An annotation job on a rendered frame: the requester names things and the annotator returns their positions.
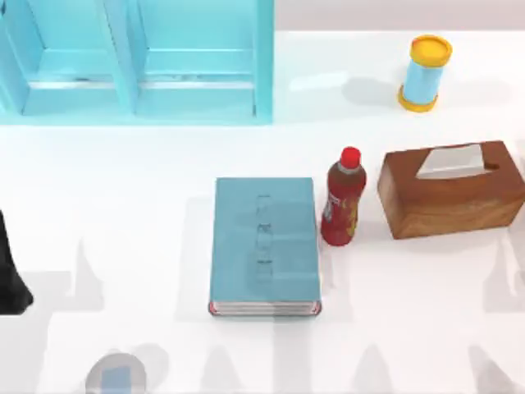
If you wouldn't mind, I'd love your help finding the blue book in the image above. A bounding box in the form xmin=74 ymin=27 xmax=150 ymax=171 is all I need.
xmin=208 ymin=176 xmax=322 ymax=318

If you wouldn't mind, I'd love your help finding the red bottle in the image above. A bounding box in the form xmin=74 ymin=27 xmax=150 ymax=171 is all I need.
xmin=320 ymin=146 xmax=368 ymax=248

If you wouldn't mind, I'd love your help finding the wooden tissue box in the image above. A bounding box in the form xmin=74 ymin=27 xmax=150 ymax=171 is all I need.
xmin=377 ymin=140 xmax=525 ymax=241

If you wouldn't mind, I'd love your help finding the white tissue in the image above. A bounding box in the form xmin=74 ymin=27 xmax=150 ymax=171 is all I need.
xmin=416 ymin=144 xmax=488 ymax=180

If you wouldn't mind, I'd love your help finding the light blue rack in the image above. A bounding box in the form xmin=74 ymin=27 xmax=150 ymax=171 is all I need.
xmin=0 ymin=0 xmax=274 ymax=126

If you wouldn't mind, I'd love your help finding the blue and yellow can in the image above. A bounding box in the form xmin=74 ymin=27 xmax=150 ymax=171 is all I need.
xmin=397 ymin=34 xmax=454 ymax=112

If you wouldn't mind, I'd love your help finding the grey and blue cup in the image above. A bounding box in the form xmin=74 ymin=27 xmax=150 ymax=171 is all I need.
xmin=84 ymin=351 xmax=148 ymax=394

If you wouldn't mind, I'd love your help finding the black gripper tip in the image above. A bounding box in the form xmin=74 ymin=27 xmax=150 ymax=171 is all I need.
xmin=0 ymin=209 xmax=34 ymax=316

